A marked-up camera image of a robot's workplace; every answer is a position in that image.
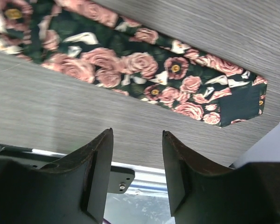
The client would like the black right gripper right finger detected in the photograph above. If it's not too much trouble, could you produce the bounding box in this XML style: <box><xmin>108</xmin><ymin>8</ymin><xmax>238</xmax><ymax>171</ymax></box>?
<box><xmin>162</xmin><ymin>131</ymin><xmax>280</xmax><ymax>224</ymax></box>

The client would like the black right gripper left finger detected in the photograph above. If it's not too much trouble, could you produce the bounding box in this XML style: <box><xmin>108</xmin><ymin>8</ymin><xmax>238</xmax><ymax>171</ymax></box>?
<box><xmin>0</xmin><ymin>128</ymin><xmax>113</xmax><ymax>224</ymax></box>

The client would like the floral rose necktie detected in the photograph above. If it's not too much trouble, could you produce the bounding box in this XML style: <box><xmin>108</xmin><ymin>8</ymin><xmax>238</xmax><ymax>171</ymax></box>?
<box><xmin>0</xmin><ymin>0</ymin><xmax>267</xmax><ymax>127</ymax></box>

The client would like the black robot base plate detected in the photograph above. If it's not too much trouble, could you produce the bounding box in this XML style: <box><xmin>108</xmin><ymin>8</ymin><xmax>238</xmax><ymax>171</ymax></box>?
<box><xmin>0</xmin><ymin>146</ymin><xmax>135</xmax><ymax>195</ymax></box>

